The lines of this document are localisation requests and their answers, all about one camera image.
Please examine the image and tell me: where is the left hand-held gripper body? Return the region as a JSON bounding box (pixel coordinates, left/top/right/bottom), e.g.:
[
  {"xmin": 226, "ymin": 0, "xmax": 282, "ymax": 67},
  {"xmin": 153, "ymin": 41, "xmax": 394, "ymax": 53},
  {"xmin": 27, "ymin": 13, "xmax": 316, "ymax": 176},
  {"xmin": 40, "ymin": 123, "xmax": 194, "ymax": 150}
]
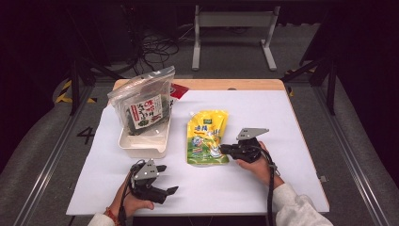
[{"xmin": 129, "ymin": 157, "xmax": 169, "ymax": 205}]

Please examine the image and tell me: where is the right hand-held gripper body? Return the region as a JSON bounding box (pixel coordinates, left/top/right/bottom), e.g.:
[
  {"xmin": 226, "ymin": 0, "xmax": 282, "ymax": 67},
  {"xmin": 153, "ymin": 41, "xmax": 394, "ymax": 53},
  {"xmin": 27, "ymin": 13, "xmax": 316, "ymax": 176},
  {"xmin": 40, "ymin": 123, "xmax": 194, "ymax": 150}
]
[{"xmin": 231, "ymin": 127, "xmax": 270, "ymax": 165}]

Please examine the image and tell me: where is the yellow green spout pouch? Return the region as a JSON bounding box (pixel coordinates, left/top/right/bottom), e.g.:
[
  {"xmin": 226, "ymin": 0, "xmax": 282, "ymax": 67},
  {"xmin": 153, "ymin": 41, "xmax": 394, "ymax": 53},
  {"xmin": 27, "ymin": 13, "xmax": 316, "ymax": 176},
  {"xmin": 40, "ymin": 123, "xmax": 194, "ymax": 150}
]
[{"xmin": 185, "ymin": 109, "xmax": 231, "ymax": 167}]

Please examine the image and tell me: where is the white plastic container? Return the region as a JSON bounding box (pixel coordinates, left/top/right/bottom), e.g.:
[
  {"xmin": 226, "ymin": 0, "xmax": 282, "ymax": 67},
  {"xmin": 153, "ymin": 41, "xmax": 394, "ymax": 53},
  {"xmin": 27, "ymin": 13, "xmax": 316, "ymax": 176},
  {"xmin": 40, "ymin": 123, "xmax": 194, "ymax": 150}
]
[{"xmin": 118, "ymin": 105, "xmax": 173, "ymax": 159}]

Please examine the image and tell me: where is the clear bag of dried seaweed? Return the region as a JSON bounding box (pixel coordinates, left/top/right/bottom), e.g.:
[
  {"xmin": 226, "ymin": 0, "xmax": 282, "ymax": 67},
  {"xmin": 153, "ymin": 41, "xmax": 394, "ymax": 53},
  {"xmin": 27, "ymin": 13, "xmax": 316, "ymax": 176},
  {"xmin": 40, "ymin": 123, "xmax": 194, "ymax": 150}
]
[{"xmin": 106, "ymin": 65, "xmax": 176, "ymax": 137}]

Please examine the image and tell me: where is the person's right hand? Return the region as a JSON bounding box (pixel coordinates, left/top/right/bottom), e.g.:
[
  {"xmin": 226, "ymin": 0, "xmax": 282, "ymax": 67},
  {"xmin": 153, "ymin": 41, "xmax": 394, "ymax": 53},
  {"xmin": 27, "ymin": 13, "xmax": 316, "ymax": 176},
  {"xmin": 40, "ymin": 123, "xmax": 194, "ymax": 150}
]
[{"xmin": 234, "ymin": 140, "xmax": 285, "ymax": 190}]

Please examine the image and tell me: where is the person's left hand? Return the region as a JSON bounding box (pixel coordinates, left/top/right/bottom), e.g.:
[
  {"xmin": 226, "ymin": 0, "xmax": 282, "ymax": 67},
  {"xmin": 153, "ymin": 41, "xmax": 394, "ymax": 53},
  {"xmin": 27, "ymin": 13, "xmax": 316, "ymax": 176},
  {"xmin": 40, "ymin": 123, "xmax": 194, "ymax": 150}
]
[{"xmin": 116, "ymin": 177, "xmax": 155, "ymax": 218}]

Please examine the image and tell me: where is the white table mat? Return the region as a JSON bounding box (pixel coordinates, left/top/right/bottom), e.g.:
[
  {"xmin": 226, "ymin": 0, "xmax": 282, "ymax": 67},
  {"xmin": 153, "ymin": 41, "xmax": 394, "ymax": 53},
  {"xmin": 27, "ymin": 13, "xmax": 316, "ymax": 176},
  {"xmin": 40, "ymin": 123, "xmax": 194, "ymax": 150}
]
[{"xmin": 65, "ymin": 89, "xmax": 330, "ymax": 218}]

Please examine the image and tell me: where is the wooden table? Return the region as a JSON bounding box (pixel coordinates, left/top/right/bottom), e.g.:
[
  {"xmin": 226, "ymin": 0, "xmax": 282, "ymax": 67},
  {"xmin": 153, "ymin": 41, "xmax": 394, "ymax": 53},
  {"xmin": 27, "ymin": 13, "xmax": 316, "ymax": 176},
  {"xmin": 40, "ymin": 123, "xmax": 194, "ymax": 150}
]
[{"xmin": 65, "ymin": 78, "xmax": 330, "ymax": 218}]

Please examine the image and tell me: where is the red snack packet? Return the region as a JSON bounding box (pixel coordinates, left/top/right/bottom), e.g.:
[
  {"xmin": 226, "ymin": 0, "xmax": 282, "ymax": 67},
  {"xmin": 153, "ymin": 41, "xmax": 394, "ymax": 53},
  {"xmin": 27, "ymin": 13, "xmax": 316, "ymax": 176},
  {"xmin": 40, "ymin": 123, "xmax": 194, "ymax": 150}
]
[{"xmin": 168, "ymin": 83, "xmax": 190, "ymax": 108}]

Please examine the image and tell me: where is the black metal stand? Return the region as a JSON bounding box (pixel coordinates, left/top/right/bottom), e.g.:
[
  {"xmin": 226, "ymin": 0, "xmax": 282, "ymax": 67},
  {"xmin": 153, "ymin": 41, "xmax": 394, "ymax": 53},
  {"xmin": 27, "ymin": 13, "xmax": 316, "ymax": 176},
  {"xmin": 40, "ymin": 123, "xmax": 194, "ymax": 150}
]
[
  {"xmin": 280, "ymin": 55, "xmax": 339, "ymax": 116},
  {"xmin": 66, "ymin": 8, "xmax": 124, "ymax": 117}
]

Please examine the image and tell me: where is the white metal stand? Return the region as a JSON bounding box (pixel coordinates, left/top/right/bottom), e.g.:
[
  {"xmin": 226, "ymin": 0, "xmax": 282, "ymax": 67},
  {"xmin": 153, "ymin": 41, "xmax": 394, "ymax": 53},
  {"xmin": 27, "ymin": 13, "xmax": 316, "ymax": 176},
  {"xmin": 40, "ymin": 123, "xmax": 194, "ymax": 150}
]
[{"xmin": 191, "ymin": 5, "xmax": 281, "ymax": 73}]

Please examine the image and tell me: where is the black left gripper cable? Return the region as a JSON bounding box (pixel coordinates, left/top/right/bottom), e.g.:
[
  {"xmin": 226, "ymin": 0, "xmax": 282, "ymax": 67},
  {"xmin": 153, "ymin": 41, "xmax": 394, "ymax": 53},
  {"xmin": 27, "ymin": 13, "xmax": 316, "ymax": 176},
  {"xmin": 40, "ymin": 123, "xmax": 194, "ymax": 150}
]
[{"xmin": 118, "ymin": 159, "xmax": 146, "ymax": 226}]

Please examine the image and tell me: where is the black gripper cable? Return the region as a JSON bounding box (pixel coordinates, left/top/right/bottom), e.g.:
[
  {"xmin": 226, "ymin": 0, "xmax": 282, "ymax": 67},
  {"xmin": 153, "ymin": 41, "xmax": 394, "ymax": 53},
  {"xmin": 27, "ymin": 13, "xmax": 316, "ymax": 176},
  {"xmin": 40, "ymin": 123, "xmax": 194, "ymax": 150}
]
[
  {"xmin": 256, "ymin": 145, "xmax": 279, "ymax": 226},
  {"xmin": 118, "ymin": 159, "xmax": 146, "ymax": 226}
]

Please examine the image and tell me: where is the red bead bracelet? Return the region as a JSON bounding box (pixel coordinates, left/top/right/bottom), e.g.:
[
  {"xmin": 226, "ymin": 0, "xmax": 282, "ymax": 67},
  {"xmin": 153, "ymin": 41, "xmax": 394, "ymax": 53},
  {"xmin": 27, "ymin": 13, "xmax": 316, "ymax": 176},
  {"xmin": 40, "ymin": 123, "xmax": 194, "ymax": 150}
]
[{"xmin": 104, "ymin": 206, "xmax": 122, "ymax": 226}]

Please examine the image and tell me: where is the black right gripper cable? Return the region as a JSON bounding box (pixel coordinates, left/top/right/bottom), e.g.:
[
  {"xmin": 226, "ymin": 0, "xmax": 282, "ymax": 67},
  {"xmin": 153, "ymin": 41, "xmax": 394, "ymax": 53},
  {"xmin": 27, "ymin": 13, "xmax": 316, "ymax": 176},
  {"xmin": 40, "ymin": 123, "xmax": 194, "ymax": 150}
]
[{"xmin": 256, "ymin": 145, "xmax": 279, "ymax": 226}]

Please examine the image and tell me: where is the aluminium floor rail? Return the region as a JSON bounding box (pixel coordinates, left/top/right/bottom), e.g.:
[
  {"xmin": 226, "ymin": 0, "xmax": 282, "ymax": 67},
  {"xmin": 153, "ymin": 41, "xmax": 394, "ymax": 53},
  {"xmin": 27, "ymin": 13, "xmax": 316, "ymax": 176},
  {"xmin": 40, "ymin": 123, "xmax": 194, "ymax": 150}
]
[
  {"xmin": 11, "ymin": 84, "xmax": 95, "ymax": 226},
  {"xmin": 312, "ymin": 84, "xmax": 391, "ymax": 226}
]

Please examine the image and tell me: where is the tangle of black floor cables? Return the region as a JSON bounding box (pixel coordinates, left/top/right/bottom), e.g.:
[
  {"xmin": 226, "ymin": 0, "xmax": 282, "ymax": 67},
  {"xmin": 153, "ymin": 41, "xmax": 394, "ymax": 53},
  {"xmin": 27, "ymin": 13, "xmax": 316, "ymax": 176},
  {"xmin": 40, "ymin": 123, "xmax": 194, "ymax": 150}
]
[{"xmin": 135, "ymin": 26, "xmax": 181, "ymax": 74}]

